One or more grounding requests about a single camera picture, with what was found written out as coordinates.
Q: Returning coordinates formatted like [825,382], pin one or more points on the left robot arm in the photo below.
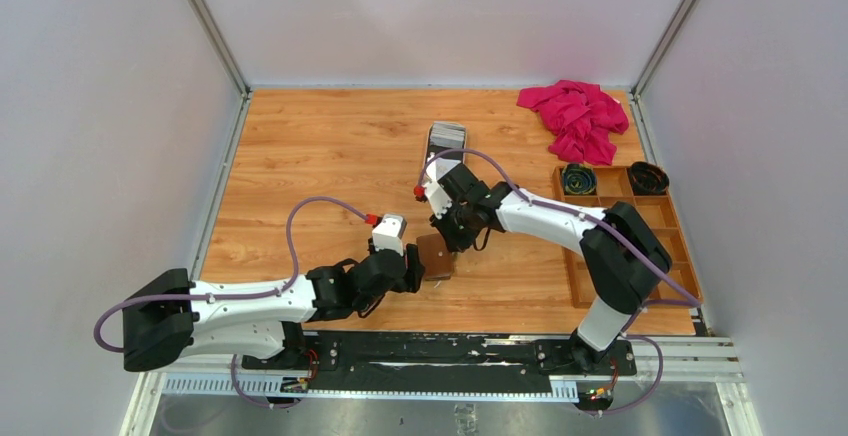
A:
[173,317]

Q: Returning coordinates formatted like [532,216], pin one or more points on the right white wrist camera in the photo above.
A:
[429,190]

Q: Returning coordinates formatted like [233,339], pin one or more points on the beige oval card tray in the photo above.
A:
[430,156]

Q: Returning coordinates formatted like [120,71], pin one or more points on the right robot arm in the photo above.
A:
[624,258]

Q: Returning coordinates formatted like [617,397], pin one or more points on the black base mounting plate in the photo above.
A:
[442,362]

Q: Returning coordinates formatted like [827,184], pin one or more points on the aluminium rail frame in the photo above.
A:
[659,360]

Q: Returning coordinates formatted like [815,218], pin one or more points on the pink cloth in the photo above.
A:
[581,116]

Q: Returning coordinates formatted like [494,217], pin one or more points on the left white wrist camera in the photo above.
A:
[387,233]

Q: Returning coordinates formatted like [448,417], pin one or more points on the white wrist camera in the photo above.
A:
[429,190]
[387,233]

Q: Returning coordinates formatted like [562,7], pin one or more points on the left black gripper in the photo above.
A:
[412,278]

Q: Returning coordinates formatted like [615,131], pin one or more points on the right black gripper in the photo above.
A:
[455,243]

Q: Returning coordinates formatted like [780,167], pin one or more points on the brown leather card holder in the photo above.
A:
[437,260]

